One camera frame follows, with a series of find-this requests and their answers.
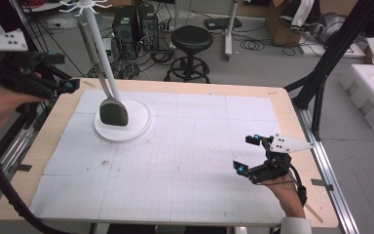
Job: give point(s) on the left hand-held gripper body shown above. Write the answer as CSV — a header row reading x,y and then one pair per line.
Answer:
x,y
16,70

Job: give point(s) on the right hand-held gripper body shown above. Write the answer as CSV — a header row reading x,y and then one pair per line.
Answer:
x,y
272,169

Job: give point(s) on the white hook stand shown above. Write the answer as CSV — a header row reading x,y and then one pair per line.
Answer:
x,y
139,120

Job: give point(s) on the person's right hand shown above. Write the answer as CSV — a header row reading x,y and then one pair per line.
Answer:
x,y
284,188

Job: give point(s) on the black tape piece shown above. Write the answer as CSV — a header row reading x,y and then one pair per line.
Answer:
x,y
321,184
23,168

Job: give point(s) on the round white table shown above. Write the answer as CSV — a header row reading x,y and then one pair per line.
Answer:
x,y
53,6

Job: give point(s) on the person's white sleeve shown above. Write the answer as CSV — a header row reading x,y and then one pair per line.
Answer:
x,y
295,226

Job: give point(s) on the white grid mat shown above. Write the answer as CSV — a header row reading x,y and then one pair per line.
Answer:
x,y
175,156

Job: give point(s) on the black computer tower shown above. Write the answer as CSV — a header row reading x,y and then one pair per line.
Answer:
x,y
125,29
149,27

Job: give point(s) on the open cardboard box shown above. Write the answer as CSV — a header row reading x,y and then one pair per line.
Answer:
x,y
274,27

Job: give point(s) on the black round stool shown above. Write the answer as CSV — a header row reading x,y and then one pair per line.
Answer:
x,y
191,39

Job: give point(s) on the black flat device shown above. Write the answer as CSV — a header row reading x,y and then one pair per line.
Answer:
x,y
222,23

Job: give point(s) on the white foam packing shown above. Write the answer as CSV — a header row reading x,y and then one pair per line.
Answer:
x,y
373,94

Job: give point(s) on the striped cloth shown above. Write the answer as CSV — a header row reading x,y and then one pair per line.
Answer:
x,y
300,14

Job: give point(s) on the grey rounded device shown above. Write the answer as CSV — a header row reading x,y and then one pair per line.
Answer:
x,y
332,26

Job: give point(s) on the aluminium rail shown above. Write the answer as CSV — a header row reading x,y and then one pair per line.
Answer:
x,y
332,182
3,162

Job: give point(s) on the black metal frame stand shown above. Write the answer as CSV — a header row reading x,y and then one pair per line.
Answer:
x,y
324,61

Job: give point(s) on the white rolling stand post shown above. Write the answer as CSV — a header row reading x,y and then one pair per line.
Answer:
x,y
230,32

